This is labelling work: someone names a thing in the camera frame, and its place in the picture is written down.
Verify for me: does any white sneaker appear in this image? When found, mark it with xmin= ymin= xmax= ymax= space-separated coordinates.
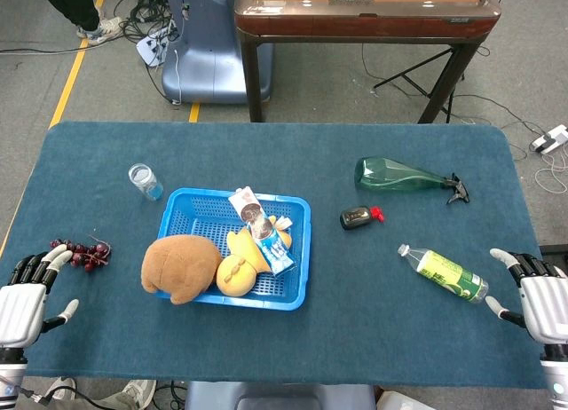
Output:
xmin=75 ymin=16 xmax=123 ymax=46

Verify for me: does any white power strip with adapter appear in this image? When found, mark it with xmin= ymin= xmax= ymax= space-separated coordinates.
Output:
xmin=530 ymin=123 xmax=568 ymax=155

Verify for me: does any yellow plush toy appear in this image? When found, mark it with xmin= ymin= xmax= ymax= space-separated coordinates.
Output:
xmin=216 ymin=215 xmax=294 ymax=297

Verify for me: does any green-label water bottle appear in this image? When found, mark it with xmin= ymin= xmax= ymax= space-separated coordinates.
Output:
xmin=397 ymin=243 xmax=490 ymax=304

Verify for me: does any grey white shoe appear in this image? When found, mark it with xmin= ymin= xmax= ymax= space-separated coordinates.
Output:
xmin=117 ymin=378 xmax=157 ymax=410
xmin=43 ymin=376 xmax=77 ymax=402

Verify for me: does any clear glass jar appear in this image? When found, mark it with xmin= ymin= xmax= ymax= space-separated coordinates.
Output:
xmin=128 ymin=162 xmax=165 ymax=202

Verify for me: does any black trouser leg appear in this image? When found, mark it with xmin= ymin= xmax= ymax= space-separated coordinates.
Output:
xmin=34 ymin=0 xmax=101 ymax=33

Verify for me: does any blue plastic basket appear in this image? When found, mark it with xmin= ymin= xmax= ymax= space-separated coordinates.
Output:
xmin=154 ymin=187 xmax=312 ymax=312

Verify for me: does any black cable tangle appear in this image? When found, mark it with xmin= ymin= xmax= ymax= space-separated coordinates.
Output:
xmin=119 ymin=0 xmax=178 ymax=43

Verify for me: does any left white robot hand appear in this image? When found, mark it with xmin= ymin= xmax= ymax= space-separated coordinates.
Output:
xmin=0 ymin=243 xmax=80 ymax=350

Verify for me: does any brown mahjong table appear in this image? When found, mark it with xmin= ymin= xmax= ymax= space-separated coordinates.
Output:
xmin=233 ymin=0 xmax=502 ymax=124

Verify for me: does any brown plush toy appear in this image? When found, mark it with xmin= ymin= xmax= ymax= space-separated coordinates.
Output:
xmin=140 ymin=233 xmax=223 ymax=305

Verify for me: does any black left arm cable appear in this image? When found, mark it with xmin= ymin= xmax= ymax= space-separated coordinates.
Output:
xmin=17 ymin=385 xmax=121 ymax=410

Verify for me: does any white floor cable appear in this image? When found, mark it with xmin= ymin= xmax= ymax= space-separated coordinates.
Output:
xmin=534 ymin=152 xmax=568 ymax=193

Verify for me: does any blue-grey machine base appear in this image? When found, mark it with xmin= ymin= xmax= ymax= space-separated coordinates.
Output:
xmin=161 ymin=0 xmax=275 ymax=105

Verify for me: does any black car key fob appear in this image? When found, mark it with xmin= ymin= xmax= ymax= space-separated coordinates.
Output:
xmin=339 ymin=205 xmax=385 ymax=232

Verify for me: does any green spray bottle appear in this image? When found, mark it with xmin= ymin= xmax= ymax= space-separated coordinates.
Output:
xmin=353 ymin=156 xmax=470 ymax=206

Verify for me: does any dark red grape bunch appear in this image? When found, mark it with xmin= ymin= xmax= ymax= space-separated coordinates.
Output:
xmin=49 ymin=235 xmax=113 ymax=272

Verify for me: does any white power strip with plugs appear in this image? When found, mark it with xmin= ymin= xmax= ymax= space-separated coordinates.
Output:
xmin=135 ymin=26 xmax=178 ymax=68

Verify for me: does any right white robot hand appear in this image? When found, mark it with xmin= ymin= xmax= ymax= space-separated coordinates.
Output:
xmin=485 ymin=248 xmax=568 ymax=347

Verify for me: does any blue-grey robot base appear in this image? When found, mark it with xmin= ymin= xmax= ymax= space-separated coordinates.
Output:
xmin=184 ymin=381 xmax=378 ymax=410

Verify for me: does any blue table cloth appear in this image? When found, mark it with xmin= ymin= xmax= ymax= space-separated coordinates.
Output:
xmin=0 ymin=120 xmax=548 ymax=390

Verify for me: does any white object on floor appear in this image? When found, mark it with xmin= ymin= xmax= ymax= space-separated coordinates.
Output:
xmin=376 ymin=390 xmax=438 ymax=410

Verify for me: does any blue cookie snack package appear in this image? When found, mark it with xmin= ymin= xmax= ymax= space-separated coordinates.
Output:
xmin=227 ymin=185 xmax=296 ymax=277

